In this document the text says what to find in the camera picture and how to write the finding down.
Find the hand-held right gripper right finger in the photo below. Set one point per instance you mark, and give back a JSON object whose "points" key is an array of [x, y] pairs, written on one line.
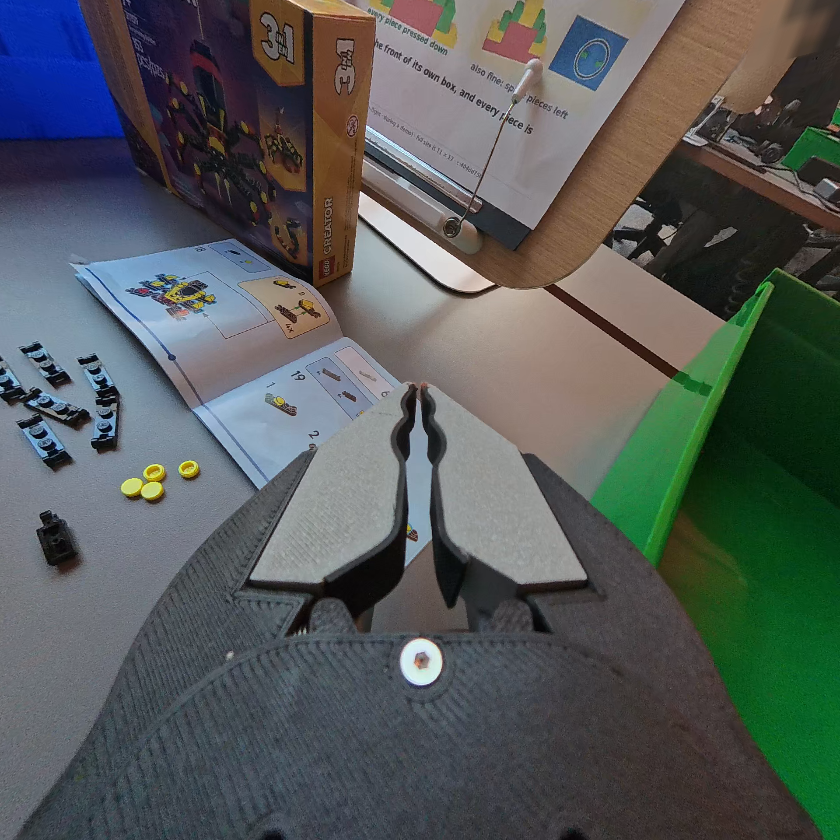
{"points": [[499, 518]]}

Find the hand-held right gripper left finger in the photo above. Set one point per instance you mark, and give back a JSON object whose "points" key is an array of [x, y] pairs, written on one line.
{"points": [[341, 512]]}

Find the yellow round lego tile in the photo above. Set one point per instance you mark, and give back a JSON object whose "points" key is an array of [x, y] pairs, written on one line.
{"points": [[131, 487], [154, 472], [153, 492], [189, 468]]}

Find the lego instruction booklet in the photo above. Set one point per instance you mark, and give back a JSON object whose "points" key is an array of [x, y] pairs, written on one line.
{"points": [[216, 308]]}

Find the group of black lego plates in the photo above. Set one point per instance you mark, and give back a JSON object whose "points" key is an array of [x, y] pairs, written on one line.
{"points": [[56, 408]]}

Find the yellow purple lego set box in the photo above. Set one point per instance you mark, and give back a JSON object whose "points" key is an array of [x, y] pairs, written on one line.
{"points": [[216, 131]]}

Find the green plastic bin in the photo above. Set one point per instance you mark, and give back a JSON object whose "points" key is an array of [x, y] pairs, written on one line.
{"points": [[656, 459]]}

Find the white board stand base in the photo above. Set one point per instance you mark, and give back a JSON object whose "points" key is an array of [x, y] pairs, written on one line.
{"points": [[407, 256]]}

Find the wooden display board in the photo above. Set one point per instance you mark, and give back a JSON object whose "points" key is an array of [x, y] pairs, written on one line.
{"points": [[643, 164]]}

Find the printed instruction sheet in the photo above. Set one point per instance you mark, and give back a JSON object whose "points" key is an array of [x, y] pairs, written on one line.
{"points": [[446, 118]]}

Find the background wooden desk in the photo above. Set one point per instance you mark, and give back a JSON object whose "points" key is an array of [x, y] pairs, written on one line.
{"points": [[754, 170]]}

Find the background green box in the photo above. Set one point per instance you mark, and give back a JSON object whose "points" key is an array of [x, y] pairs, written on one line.
{"points": [[810, 148]]}

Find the blue plastic bin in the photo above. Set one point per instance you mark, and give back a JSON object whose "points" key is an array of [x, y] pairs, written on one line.
{"points": [[52, 85]]}

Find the black lego bracket piece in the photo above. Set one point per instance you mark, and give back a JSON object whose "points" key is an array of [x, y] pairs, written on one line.
{"points": [[58, 541]]}

